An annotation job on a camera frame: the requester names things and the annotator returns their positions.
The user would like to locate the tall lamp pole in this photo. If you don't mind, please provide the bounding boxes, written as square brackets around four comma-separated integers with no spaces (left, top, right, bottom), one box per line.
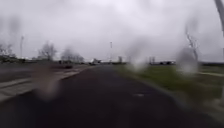
[109,41,114,64]
[19,35,25,60]

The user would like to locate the dark asphalt path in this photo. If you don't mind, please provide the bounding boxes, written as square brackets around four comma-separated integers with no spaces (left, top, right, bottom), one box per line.
[0,64,224,128]

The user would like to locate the green grass field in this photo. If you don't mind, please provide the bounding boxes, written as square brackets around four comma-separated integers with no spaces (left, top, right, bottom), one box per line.
[113,63,224,105]

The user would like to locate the small bare tree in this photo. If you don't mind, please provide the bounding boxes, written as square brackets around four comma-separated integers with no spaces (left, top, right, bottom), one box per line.
[184,27,202,63]

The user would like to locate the grey asphalt road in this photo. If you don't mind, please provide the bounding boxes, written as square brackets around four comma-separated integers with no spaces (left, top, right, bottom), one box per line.
[0,63,69,83]

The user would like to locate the pale concrete kerb strip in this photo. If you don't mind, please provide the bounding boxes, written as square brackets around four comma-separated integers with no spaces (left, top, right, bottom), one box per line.
[0,65,90,103]

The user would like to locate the pale footpath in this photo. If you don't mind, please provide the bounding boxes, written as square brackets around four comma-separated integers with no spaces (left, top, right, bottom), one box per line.
[195,70,224,79]

